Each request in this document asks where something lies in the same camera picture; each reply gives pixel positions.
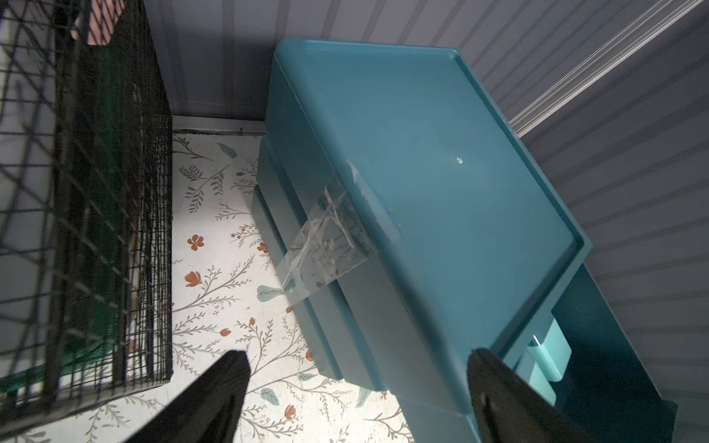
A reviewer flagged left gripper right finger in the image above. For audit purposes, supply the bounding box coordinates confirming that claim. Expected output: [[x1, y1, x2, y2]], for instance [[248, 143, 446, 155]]
[[467, 348, 594, 443]]

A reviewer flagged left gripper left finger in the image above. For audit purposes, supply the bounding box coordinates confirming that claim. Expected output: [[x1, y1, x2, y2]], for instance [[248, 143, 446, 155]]
[[128, 351, 251, 443]]

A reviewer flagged teal drawer cabinet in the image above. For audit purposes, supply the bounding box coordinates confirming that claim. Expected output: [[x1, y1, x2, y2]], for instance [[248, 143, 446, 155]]
[[253, 38, 678, 442]]

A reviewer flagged floral table mat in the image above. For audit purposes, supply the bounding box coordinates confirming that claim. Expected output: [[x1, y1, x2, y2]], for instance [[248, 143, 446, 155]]
[[18, 133, 413, 442]]

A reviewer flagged black wire desk organizer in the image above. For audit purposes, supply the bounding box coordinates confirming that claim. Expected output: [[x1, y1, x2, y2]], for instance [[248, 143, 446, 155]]
[[1, 1, 173, 440]]

